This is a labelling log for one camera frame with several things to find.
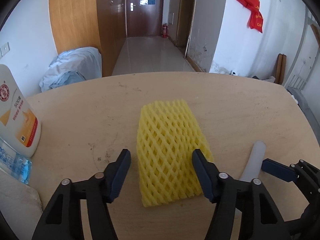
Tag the white foam tube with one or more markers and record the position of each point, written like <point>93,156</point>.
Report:
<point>254,163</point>

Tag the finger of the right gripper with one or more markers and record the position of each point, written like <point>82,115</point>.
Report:
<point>281,171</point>

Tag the yellow foam fruit net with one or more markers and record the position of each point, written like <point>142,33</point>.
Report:
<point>167,135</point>

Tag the small clear blue bottle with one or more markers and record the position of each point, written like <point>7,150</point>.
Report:
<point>14,164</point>

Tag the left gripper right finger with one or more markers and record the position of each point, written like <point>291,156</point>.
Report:
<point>222,190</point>

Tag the light blue fabric bundle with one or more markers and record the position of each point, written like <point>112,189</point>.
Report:
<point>72,66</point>

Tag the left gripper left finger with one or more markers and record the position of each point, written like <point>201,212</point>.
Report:
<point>61,218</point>

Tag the brown wooden folding chair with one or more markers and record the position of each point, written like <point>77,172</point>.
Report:
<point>280,68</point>

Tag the red hanging cloth bags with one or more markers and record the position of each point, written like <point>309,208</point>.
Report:
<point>256,19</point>

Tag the white lotion pump bottle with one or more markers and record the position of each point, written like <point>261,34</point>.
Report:
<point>20,127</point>

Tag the light wood wardrobe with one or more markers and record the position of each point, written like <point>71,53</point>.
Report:
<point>89,23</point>

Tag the red fire extinguisher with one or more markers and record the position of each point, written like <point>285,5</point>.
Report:
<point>164,30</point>

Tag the dark brown entrance door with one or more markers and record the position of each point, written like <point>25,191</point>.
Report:
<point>144,18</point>

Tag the white wall switch pair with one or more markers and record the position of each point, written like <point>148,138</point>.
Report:
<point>4,49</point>

